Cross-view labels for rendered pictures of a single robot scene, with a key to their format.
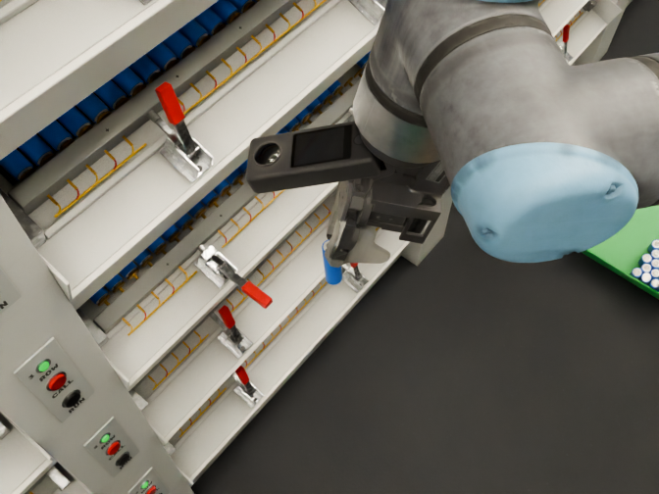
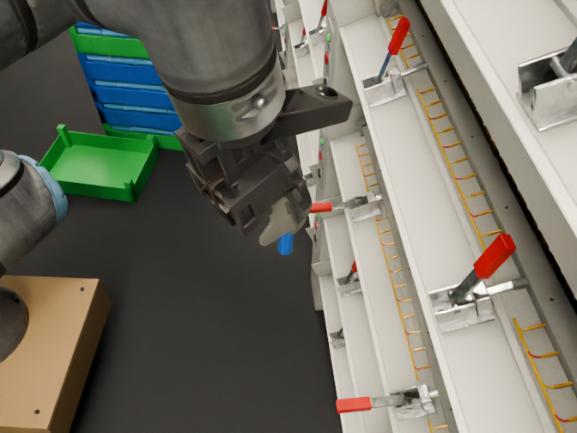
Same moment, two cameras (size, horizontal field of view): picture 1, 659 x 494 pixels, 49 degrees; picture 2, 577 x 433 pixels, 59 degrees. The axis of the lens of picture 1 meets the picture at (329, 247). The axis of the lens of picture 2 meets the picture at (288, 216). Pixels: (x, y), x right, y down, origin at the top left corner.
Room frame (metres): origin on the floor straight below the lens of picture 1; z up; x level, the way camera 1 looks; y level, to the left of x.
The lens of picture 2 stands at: (0.66, -0.27, 1.09)
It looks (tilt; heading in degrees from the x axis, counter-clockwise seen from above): 50 degrees down; 135
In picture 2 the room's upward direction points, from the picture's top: straight up
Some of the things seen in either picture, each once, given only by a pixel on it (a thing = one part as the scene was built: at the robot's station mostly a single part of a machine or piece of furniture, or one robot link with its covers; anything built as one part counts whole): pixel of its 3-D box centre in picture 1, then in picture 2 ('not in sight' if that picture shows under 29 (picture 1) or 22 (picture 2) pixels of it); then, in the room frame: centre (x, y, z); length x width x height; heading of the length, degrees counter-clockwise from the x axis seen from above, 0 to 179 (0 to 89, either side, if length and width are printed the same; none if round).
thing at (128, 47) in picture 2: not in sight; (139, 23); (-0.53, 0.35, 0.36); 0.30 x 0.20 x 0.08; 37
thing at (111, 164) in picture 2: not in sight; (96, 161); (-0.50, 0.10, 0.04); 0.30 x 0.20 x 0.08; 35
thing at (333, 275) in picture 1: (331, 262); (286, 233); (0.39, 0.00, 0.60); 0.02 x 0.02 x 0.06
